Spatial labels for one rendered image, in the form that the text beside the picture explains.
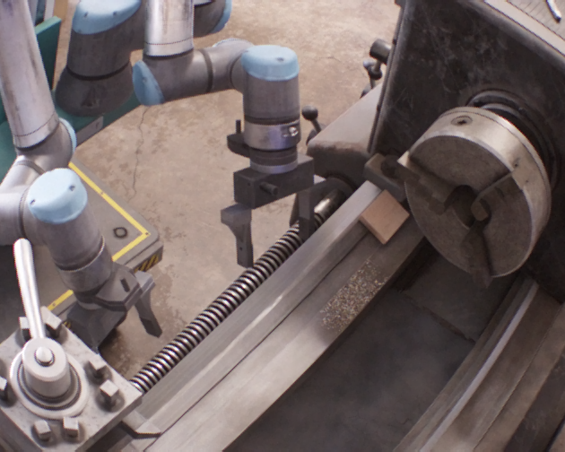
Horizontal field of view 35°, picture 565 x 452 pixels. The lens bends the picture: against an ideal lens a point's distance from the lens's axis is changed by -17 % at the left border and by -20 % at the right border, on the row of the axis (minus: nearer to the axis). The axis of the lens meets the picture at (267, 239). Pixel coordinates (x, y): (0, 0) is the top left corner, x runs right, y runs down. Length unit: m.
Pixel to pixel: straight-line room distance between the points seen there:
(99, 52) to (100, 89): 0.11
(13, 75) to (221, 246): 1.46
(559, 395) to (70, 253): 1.26
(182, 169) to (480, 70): 1.54
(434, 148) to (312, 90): 1.88
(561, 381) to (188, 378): 1.07
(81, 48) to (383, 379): 0.86
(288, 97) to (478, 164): 0.38
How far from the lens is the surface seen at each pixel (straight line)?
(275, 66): 1.59
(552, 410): 2.17
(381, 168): 1.73
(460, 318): 1.80
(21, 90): 1.43
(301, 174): 1.71
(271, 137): 1.63
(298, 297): 1.58
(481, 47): 1.52
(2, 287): 2.21
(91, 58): 1.93
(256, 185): 1.65
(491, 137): 1.38
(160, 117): 3.08
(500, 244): 1.45
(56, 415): 1.05
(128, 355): 2.50
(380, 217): 1.70
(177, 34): 1.63
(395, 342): 1.72
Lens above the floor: 2.05
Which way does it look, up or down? 47 degrees down
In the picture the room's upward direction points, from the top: 13 degrees clockwise
